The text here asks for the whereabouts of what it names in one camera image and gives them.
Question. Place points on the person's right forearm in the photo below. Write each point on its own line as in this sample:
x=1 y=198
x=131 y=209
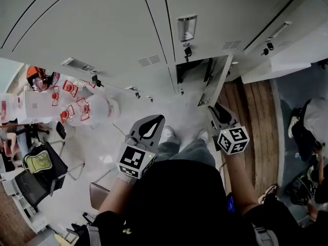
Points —
x=238 y=183

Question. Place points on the person's left forearm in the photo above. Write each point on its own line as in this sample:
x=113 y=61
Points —
x=115 y=196

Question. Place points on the white cardboard box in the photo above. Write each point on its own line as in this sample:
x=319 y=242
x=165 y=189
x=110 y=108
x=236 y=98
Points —
x=38 y=106

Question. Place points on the white shelf unit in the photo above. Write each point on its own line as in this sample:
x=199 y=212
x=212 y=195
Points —
x=28 y=214

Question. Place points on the black mesh office chair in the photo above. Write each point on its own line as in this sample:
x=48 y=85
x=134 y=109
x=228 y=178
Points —
x=28 y=186

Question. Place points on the person's white shoe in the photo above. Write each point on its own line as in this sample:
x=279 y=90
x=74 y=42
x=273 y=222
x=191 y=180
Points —
x=169 y=132
x=203 y=136

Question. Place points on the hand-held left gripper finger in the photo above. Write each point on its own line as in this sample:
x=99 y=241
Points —
x=134 y=131
x=160 y=137

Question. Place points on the person's right white shoe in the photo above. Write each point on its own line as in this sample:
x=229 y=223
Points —
x=203 y=136

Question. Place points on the person's left white shoe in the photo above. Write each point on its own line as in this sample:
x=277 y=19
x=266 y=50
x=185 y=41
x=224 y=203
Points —
x=169 y=132

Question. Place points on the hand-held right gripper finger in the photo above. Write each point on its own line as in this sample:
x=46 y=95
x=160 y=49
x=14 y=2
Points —
x=214 y=120
x=232 y=119

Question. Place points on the grey metal locker cabinet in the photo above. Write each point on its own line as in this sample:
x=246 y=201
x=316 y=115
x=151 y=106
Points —
x=102 y=22

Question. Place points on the brown chair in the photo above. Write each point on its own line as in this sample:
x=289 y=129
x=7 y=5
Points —
x=98 y=193

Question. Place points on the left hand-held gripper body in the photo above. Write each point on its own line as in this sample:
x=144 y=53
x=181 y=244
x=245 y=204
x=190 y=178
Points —
x=133 y=160

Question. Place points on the group of clear water jugs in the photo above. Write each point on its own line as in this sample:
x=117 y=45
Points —
x=100 y=109

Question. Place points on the locker door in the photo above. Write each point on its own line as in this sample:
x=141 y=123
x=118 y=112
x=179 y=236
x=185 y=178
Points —
x=215 y=81

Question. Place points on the white trash bin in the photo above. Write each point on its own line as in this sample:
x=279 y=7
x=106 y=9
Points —
x=61 y=130

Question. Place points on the person's leg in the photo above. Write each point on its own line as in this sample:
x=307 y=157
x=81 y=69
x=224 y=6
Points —
x=197 y=152
x=166 y=147

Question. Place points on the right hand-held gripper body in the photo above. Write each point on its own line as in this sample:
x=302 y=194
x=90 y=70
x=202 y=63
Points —
x=234 y=140

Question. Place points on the small water bottle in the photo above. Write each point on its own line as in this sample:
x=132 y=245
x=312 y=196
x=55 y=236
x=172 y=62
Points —
x=298 y=155

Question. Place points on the person's left leg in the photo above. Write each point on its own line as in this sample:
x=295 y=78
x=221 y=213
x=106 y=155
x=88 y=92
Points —
x=166 y=147

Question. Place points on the green and yellow backpack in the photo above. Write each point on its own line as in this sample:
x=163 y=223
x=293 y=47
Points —
x=38 y=161

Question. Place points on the clear jug with red label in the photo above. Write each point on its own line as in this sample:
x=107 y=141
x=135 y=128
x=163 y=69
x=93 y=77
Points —
x=6 y=109

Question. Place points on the person's right leg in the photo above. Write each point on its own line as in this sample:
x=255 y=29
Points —
x=197 y=152

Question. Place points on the person's black shirt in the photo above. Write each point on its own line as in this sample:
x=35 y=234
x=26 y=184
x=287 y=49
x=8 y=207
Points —
x=179 y=201

